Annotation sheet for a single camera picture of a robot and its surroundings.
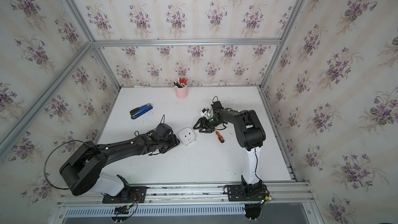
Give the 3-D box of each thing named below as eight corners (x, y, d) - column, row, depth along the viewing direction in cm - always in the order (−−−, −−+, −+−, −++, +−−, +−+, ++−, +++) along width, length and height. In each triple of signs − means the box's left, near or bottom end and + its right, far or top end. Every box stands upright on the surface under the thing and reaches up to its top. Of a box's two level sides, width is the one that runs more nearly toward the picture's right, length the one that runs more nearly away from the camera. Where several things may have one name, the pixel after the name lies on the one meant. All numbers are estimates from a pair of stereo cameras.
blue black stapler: (132, 119, 103) (130, 115, 100) (130, 114, 106) (128, 109, 103) (153, 110, 108) (152, 106, 105) (151, 105, 111) (149, 101, 107)
